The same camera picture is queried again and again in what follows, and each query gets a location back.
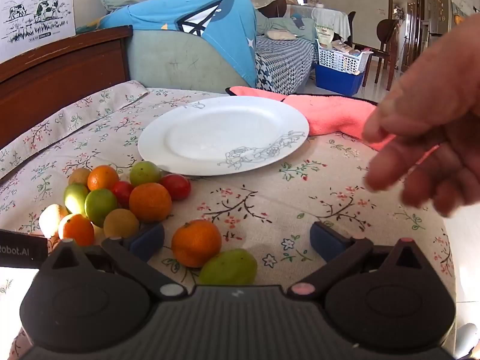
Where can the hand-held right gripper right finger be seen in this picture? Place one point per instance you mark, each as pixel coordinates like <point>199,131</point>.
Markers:
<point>326,240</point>

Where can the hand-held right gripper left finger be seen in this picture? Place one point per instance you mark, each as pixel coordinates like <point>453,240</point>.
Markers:
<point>148,238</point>

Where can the tan round fruit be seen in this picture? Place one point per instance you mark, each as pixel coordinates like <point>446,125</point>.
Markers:
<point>78,176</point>
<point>120,224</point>
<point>51,219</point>

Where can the orange tangerine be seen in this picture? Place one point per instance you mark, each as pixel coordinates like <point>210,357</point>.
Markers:
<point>103,178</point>
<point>150,202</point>
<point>196,243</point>
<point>78,230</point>

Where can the red cherry tomato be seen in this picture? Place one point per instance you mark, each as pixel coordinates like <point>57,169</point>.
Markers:
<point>176,186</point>
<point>122,192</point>

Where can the small green fruit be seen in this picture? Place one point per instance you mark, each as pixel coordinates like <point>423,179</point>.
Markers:
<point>74,198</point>
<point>100,207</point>
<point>145,173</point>

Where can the large green fruit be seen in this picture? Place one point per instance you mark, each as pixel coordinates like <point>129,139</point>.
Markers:
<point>228,268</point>

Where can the white plate with line drawing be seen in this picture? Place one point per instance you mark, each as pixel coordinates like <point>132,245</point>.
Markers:
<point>217,138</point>

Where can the person's right hand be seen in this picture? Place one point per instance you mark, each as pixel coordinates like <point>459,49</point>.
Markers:
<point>438,112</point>

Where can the floral tablecloth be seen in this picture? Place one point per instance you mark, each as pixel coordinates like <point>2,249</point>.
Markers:
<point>270,198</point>

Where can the coral towel with black trim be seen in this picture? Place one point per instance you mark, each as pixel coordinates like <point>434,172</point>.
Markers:
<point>330,116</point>

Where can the blue plastic bin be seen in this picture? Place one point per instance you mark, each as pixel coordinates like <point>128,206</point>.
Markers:
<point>337,80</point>

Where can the white plastic basket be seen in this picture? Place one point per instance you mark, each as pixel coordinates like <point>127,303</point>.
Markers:
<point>341,62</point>

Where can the green sofa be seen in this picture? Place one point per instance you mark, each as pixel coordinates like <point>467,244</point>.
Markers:
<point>168,60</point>

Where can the brown wooden headboard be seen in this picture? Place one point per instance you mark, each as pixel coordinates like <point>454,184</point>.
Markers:
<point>63,71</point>

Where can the houndstooth sofa cover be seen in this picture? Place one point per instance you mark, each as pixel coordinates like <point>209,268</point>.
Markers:
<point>281,60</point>

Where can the beige cushion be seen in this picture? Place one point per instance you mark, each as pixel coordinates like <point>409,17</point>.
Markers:
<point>281,35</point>

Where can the table with white cloth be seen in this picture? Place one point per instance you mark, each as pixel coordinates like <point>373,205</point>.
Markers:
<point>330,17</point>

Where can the blue printed blanket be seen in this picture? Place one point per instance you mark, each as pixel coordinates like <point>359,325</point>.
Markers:
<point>161,11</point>

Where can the brown cushion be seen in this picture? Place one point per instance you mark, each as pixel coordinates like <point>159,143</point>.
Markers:
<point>275,7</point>

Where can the cardboard box with cow drawing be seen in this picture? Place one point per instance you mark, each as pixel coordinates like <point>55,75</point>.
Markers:
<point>35,11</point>

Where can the silver refrigerator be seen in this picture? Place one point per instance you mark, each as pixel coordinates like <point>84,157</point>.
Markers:
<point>453,3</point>

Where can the brown wooden door frame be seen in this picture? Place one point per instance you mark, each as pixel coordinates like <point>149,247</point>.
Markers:
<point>392,26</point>

